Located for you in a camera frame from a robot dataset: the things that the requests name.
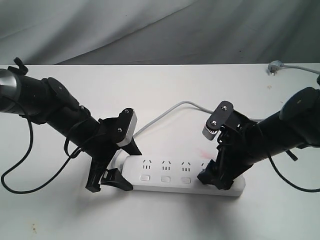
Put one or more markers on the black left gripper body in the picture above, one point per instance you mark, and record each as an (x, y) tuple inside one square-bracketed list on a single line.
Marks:
[(102, 145)]

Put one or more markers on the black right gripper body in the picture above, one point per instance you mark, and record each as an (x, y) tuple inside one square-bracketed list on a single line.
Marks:
[(222, 171)]

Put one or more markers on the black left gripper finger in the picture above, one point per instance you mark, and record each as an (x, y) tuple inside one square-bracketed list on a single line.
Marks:
[(132, 149), (114, 178)]

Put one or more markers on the white five-socket power strip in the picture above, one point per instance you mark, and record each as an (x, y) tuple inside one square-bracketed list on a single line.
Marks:
[(173, 175)]

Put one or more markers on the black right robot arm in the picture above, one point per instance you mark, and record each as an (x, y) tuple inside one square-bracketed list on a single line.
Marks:
[(296, 125)]

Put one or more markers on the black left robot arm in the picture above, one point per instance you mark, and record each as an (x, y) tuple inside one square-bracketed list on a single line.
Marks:
[(47, 101)]

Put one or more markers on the grey plug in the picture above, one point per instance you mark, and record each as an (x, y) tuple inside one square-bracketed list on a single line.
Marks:
[(274, 66)]

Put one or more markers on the grey backdrop cloth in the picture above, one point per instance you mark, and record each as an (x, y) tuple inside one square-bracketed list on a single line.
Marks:
[(159, 32)]

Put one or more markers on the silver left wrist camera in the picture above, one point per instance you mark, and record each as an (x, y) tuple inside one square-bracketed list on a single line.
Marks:
[(128, 137)]

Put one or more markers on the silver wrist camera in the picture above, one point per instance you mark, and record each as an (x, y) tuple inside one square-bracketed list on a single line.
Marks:
[(210, 130), (128, 137)]

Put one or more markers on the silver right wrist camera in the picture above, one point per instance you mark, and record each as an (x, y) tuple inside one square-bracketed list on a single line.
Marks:
[(210, 130)]

